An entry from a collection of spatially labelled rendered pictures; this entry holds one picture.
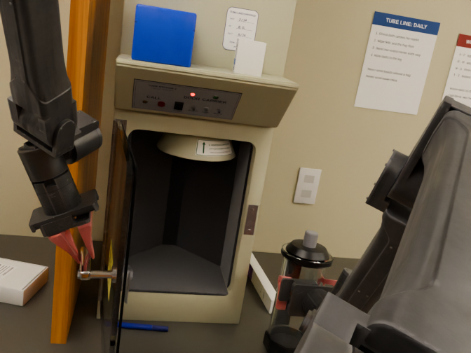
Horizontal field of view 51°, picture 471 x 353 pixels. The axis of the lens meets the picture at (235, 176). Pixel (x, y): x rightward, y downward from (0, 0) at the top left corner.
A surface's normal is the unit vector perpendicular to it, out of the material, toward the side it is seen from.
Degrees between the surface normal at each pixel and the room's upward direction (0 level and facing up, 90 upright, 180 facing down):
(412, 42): 90
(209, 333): 0
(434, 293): 20
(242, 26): 90
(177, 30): 90
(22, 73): 117
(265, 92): 135
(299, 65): 90
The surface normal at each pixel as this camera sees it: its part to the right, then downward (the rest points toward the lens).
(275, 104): 0.01, 0.88
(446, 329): 0.27, -0.78
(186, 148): -0.09, -0.15
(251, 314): 0.15, -0.95
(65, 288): 0.17, 0.30
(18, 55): -0.52, 0.58
